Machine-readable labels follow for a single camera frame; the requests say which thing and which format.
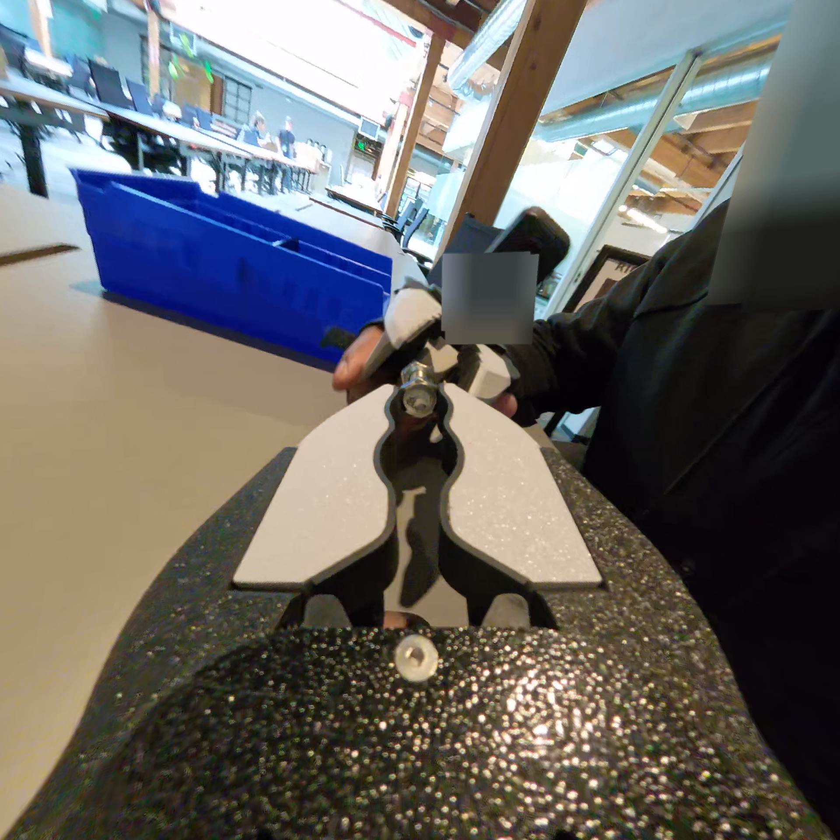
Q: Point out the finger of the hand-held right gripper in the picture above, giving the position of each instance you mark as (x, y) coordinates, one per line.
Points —
(410, 315)
(488, 370)

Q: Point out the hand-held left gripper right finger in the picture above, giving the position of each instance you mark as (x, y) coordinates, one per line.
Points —
(519, 505)

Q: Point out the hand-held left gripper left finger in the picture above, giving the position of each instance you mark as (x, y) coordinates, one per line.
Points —
(322, 505)

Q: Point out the silver metal bolt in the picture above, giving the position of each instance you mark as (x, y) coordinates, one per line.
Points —
(418, 390)

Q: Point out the blue plastic storage bin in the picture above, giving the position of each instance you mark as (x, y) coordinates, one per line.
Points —
(223, 263)

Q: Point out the person's right forearm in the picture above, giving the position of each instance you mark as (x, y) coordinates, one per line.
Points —
(597, 348)

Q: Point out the person's right hand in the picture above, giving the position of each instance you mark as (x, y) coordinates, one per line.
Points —
(357, 374)

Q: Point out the framed black-white marker sign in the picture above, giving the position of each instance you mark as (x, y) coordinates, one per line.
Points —
(607, 276)

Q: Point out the person's dark jacket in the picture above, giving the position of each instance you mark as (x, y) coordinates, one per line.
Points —
(735, 460)

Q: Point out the long wooden desk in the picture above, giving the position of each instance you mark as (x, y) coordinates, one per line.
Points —
(158, 129)

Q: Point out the wooden post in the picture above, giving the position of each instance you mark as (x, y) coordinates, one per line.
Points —
(519, 105)
(410, 131)

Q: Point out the metal ventilation duct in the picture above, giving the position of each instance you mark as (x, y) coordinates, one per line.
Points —
(656, 105)

